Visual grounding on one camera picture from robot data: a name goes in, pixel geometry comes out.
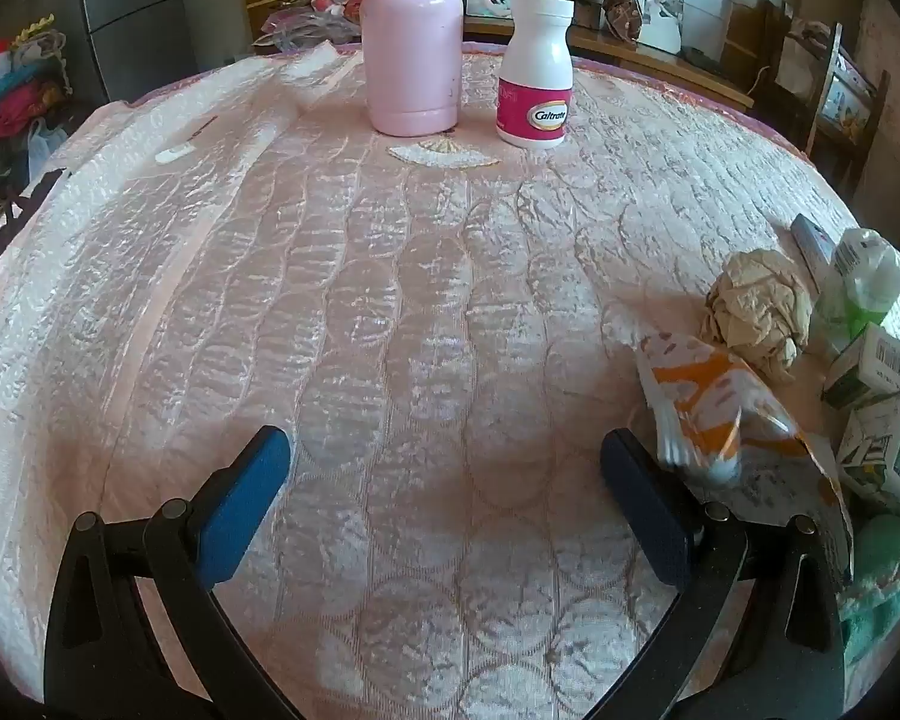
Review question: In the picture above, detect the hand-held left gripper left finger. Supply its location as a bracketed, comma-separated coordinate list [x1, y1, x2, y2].
[43, 425, 308, 720]

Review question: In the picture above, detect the pink quilted mattress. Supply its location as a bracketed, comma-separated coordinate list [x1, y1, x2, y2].
[0, 41, 900, 706]

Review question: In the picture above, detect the green and white plastic bottle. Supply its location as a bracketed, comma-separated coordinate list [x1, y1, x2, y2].
[814, 227, 900, 353]

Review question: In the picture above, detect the pink insulated bottle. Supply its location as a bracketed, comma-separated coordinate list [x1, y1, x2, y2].
[358, 0, 466, 137]

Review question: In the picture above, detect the long white box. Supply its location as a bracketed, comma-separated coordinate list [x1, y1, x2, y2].
[790, 214, 841, 293]

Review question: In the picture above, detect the pile of colourful clothes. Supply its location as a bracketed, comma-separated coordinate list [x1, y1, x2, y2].
[0, 34, 72, 137]

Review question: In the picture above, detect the grey refrigerator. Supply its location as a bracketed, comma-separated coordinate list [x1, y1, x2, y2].
[0, 0, 248, 106]

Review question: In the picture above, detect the brown paper ball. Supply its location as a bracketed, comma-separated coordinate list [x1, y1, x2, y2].
[701, 249, 815, 383]

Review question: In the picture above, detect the white supplement bottle pink label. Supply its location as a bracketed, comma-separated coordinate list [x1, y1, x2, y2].
[495, 0, 575, 149]

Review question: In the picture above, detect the orange white snack wrapper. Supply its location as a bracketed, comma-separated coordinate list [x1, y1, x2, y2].
[634, 328, 856, 593]

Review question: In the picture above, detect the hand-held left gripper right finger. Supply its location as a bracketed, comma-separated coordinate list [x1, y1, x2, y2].
[585, 427, 848, 720]

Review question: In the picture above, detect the green towel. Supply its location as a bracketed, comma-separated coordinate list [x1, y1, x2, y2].
[836, 514, 900, 683]

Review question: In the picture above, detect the white green carton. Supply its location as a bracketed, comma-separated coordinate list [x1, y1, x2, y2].
[821, 322, 900, 410]
[836, 388, 900, 503]

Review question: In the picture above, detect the clutter of small packets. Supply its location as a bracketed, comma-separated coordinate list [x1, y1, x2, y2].
[259, 0, 368, 50]

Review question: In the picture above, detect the wooden chair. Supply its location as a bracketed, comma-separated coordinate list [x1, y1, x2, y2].
[757, 0, 890, 188]

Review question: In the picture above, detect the wedding photo print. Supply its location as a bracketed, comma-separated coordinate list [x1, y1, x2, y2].
[637, 0, 691, 53]

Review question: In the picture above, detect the framed picture on chair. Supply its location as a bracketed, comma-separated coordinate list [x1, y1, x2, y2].
[821, 52, 871, 136]

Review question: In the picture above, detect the translucent plastic bag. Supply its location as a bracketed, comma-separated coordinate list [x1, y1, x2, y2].
[26, 120, 68, 173]

